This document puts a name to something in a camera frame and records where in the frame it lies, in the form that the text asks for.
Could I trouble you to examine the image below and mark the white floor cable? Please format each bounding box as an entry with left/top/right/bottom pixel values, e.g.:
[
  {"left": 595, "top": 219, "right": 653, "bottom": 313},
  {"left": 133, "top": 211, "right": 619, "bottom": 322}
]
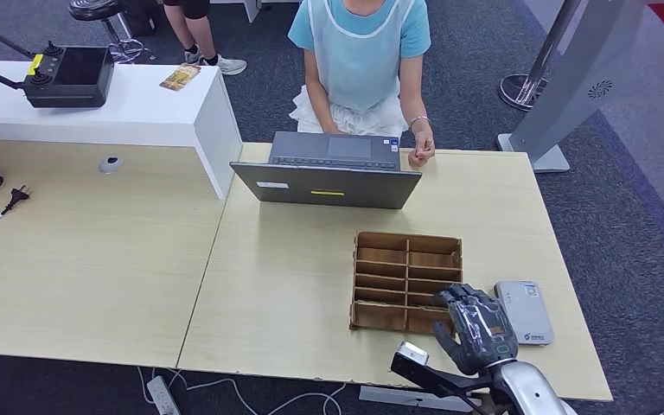
[{"left": 137, "top": 369, "right": 346, "bottom": 415}]

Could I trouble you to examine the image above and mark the grey kiosk stand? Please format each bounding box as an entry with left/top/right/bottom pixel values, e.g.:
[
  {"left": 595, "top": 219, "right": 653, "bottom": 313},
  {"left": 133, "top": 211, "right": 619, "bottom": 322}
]
[{"left": 496, "top": 0, "right": 651, "bottom": 174}]

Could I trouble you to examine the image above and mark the wooden slotted card organizer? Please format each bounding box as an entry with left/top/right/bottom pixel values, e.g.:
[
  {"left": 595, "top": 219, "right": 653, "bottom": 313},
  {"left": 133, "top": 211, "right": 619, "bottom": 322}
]
[{"left": 348, "top": 231, "right": 463, "bottom": 336}]

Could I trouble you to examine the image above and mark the standing person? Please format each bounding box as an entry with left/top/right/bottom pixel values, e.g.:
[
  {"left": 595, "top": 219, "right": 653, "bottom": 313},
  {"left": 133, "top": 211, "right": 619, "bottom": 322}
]
[{"left": 163, "top": 0, "right": 248, "bottom": 76}]

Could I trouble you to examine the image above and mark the chrome stanchion post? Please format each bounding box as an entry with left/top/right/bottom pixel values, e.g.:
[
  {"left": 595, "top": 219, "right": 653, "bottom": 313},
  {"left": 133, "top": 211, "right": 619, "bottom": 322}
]
[{"left": 498, "top": 0, "right": 585, "bottom": 112}]

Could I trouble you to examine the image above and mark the grey under-desk bar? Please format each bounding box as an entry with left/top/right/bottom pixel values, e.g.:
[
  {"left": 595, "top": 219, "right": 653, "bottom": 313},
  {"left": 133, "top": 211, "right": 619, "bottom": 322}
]
[{"left": 358, "top": 385, "right": 482, "bottom": 413}]

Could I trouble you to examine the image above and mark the black remote controller with antennas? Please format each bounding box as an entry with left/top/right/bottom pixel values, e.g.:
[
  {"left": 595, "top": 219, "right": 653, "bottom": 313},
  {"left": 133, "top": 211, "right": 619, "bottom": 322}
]
[{"left": 0, "top": 14, "right": 116, "bottom": 109}]

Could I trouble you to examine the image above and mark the white raised counter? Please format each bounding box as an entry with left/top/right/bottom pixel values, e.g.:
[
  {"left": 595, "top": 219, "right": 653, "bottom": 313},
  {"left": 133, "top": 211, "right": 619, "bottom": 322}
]
[{"left": 0, "top": 60, "right": 244, "bottom": 201}]

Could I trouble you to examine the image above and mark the grey laptop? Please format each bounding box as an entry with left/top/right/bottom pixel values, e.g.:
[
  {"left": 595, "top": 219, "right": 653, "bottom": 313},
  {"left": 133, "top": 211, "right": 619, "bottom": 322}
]
[{"left": 229, "top": 131, "right": 423, "bottom": 211}]

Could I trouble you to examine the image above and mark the black case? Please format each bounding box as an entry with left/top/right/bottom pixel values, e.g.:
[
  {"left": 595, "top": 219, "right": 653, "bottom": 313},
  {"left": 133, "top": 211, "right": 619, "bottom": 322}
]
[{"left": 122, "top": 0, "right": 165, "bottom": 35}]

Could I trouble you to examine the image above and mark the autumn hotel card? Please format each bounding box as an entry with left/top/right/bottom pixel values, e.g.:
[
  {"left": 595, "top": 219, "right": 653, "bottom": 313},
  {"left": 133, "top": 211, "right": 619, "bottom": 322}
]
[{"left": 159, "top": 62, "right": 202, "bottom": 93}]

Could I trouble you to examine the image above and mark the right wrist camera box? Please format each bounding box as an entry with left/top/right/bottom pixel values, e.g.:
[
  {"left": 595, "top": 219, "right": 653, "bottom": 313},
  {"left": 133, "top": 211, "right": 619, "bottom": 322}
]
[{"left": 390, "top": 342, "right": 499, "bottom": 415}]

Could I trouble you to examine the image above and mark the grey card reader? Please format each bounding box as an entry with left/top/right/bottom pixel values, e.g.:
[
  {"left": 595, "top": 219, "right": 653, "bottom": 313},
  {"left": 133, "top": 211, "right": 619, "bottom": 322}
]
[{"left": 493, "top": 280, "right": 555, "bottom": 347}]

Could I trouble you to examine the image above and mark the person's left hand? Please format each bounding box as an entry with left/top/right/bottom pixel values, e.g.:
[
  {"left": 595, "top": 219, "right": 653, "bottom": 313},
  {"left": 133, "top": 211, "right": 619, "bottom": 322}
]
[{"left": 407, "top": 132, "right": 437, "bottom": 169}]

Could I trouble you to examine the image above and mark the white power strip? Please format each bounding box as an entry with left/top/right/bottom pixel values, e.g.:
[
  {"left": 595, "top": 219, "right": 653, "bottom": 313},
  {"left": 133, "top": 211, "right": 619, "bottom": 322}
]
[{"left": 146, "top": 375, "right": 182, "bottom": 415}]

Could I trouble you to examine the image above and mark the black round stool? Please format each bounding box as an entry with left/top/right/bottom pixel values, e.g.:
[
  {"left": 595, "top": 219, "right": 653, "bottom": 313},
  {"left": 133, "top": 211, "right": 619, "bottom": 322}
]
[{"left": 68, "top": 0, "right": 158, "bottom": 64}]

